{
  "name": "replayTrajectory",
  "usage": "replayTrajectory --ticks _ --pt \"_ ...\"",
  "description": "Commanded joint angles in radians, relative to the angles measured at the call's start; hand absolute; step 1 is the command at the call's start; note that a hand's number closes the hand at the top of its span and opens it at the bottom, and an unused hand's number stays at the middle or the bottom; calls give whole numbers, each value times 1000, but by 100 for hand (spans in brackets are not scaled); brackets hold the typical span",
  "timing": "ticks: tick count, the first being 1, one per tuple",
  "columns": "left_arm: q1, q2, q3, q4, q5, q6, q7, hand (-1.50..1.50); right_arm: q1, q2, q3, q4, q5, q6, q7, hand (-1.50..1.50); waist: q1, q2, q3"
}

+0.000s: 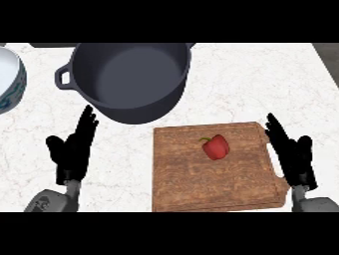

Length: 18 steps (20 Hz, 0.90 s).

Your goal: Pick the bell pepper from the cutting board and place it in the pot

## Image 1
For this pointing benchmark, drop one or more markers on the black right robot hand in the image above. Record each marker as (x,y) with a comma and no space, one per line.
(290,152)

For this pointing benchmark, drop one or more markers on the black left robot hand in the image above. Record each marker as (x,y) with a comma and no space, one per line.
(74,149)

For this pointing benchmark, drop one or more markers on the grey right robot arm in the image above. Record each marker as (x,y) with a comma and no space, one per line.
(310,202)

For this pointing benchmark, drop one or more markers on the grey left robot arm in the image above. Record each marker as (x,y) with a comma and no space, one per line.
(54,199)

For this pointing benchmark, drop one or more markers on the red bell pepper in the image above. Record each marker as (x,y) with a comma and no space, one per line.
(216,147)

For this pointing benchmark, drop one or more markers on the brown wooden cutting board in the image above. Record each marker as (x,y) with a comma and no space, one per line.
(216,169)

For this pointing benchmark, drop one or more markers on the dark grey pot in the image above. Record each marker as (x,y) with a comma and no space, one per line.
(133,79)

